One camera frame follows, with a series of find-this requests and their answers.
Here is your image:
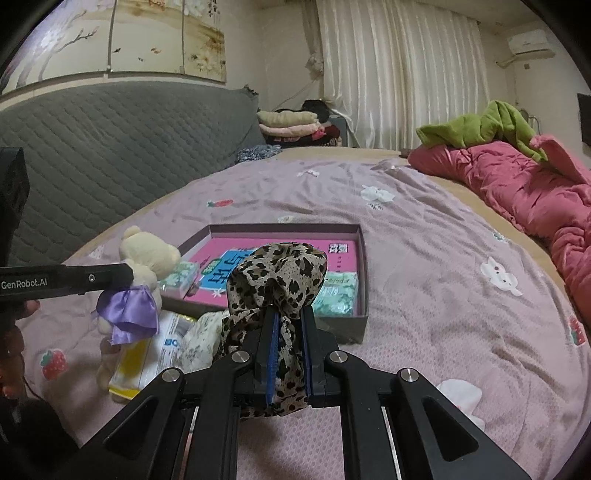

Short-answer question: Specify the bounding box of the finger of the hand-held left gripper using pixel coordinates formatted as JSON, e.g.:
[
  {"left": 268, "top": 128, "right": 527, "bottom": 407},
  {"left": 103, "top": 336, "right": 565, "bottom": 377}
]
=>
[{"left": 62, "top": 261, "right": 136, "bottom": 296}]

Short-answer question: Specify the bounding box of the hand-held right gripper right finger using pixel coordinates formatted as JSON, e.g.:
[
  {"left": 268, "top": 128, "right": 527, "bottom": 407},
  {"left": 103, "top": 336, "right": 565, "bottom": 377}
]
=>
[{"left": 301, "top": 307, "right": 532, "bottom": 480}]

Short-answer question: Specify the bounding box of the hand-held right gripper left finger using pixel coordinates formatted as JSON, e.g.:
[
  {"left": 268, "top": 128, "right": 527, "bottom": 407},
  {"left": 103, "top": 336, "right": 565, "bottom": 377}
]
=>
[{"left": 55, "top": 308, "right": 280, "bottom": 480}]

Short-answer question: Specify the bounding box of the cream teddy bear purple dress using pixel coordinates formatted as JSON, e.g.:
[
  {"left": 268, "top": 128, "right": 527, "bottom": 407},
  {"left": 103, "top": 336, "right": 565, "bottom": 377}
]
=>
[{"left": 95, "top": 226, "right": 182, "bottom": 393}]

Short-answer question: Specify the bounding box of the grey cardboard box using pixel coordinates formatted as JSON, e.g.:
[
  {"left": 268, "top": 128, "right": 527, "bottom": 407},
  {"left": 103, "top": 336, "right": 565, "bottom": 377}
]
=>
[{"left": 159, "top": 224, "right": 370, "bottom": 344}]

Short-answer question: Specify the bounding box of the leopard print plush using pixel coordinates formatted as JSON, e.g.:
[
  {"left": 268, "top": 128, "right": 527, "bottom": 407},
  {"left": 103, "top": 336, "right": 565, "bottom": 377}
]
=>
[{"left": 213, "top": 242, "right": 329, "bottom": 418}]

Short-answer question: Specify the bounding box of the white yellow plastic packet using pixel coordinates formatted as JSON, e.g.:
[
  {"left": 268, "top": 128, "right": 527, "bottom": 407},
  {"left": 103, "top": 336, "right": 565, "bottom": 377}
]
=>
[{"left": 107, "top": 311, "right": 197, "bottom": 400}]

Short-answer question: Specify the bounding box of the person's left hand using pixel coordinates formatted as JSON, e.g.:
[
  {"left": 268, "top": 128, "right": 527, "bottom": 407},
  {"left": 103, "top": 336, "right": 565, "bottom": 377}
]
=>
[{"left": 0, "top": 299, "right": 41, "bottom": 398}]

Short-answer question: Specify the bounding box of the green tissue packet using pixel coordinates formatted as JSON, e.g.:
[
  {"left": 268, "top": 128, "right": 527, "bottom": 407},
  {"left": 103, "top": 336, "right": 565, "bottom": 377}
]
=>
[
  {"left": 314, "top": 271, "right": 360, "bottom": 318},
  {"left": 157, "top": 261, "right": 200, "bottom": 301}
]

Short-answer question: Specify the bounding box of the white floral cloth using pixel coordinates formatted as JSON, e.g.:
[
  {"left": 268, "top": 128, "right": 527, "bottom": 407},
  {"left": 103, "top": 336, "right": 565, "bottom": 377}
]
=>
[{"left": 178, "top": 311, "right": 229, "bottom": 372}]

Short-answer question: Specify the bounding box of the pink book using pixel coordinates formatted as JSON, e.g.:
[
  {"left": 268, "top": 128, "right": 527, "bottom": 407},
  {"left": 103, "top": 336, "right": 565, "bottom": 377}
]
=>
[{"left": 187, "top": 236, "right": 362, "bottom": 308}]

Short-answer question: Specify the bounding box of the grey quilted headboard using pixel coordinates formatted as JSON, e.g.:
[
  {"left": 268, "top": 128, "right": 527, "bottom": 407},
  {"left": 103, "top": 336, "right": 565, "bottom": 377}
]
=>
[{"left": 0, "top": 76, "right": 266, "bottom": 268}]

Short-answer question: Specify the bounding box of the pink printed bedsheet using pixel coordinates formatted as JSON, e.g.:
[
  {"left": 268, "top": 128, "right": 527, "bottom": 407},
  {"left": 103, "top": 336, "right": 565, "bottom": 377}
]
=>
[{"left": 14, "top": 148, "right": 591, "bottom": 480}]

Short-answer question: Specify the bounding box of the blue white patterned cloth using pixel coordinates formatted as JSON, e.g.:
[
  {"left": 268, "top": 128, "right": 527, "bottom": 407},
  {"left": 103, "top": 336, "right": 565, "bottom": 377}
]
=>
[{"left": 235, "top": 144, "right": 282, "bottom": 164}]

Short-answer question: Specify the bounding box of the pink folded blanket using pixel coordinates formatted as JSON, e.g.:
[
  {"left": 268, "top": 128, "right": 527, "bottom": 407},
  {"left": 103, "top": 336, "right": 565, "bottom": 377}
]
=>
[{"left": 261, "top": 122, "right": 324, "bottom": 138}]

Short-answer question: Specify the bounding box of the grey nightstand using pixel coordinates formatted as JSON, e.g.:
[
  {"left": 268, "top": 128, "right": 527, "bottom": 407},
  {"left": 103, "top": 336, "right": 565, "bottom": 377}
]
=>
[{"left": 330, "top": 115, "right": 352, "bottom": 148}]

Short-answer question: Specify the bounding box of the beige folded blanket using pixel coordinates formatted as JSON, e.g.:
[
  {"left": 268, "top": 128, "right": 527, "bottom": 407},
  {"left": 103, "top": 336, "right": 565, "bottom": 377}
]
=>
[{"left": 256, "top": 110, "right": 320, "bottom": 127}]

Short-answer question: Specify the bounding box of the black clothing pile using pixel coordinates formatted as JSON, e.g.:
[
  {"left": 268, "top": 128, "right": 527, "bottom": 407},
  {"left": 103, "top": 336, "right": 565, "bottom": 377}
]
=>
[{"left": 302, "top": 99, "right": 331, "bottom": 121}]

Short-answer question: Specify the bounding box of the pink comforter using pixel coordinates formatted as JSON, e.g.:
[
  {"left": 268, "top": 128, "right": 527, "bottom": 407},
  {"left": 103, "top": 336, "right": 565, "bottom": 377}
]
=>
[{"left": 407, "top": 134, "right": 591, "bottom": 324}]

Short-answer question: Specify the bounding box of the green blanket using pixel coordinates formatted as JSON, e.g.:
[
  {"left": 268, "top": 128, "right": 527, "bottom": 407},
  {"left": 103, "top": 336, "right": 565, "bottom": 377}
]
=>
[{"left": 416, "top": 99, "right": 550, "bottom": 162}]

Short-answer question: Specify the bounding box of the white curtain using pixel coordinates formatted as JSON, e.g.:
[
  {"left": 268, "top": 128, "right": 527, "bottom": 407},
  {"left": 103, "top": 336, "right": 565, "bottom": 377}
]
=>
[{"left": 305, "top": 0, "right": 492, "bottom": 153}]

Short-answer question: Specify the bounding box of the black television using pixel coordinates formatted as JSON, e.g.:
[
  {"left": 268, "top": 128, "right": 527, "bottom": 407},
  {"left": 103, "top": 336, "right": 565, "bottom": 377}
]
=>
[{"left": 577, "top": 92, "right": 591, "bottom": 148}]

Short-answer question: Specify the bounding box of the white air conditioner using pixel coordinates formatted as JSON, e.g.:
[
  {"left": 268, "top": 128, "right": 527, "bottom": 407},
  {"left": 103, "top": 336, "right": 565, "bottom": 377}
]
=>
[{"left": 505, "top": 28, "right": 555, "bottom": 58}]

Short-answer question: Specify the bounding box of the floral wall mural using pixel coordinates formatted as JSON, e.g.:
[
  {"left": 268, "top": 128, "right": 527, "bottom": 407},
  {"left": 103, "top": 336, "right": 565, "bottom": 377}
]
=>
[{"left": 0, "top": 0, "right": 229, "bottom": 95}]

